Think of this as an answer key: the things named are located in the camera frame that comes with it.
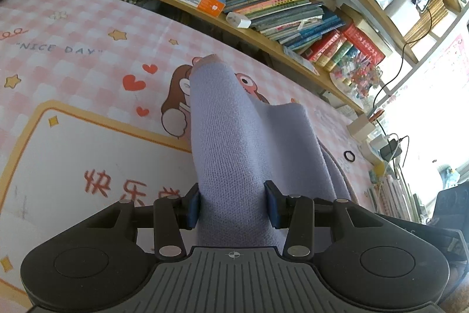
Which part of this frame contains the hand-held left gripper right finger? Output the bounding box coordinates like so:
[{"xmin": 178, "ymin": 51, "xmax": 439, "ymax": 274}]
[{"xmin": 264, "ymin": 180, "xmax": 392, "ymax": 258}]

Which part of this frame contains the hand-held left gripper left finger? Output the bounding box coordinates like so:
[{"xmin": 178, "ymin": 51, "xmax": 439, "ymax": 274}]
[{"xmin": 79, "ymin": 182, "xmax": 201, "ymax": 261}]

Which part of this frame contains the purple and pink knit sweater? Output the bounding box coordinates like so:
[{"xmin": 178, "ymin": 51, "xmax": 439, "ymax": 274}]
[{"xmin": 188, "ymin": 54, "xmax": 358, "ymax": 251}]

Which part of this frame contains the black bulky object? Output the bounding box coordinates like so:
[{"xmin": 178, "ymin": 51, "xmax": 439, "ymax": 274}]
[{"xmin": 436, "ymin": 185, "xmax": 469, "ymax": 229}]

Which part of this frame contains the stack of thin books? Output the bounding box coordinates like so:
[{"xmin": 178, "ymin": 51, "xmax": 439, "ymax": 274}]
[{"xmin": 364, "ymin": 166, "xmax": 422, "ymax": 222}]

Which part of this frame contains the black power adapter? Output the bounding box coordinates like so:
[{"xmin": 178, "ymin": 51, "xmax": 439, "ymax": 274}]
[{"xmin": 379, "ymin": 139, "xmax": 404, "ymax": 161}]

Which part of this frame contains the small cardboard box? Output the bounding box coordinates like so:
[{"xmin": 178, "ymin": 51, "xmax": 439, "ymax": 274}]
[{"xmin": 347, "ymin": 115, "xmax": 378, "ymax": 141}]

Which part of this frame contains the colourful paper flower bouquet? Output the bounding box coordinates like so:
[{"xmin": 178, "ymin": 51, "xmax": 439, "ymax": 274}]
[{"xmin": 330, "ymin": 56, "xmax": 383, "ymax": 101}]

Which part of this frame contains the white charger plug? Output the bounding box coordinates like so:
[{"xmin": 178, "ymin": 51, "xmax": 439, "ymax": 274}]
[{"xmin": 225, "ymin": 10, "xmax": 252, "ymax": 29}]

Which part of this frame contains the black cable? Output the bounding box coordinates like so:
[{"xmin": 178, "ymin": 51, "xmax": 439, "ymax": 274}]
[{"xmin": 366, "ymin": 7, "xmax": 435, "ymax": 116}]

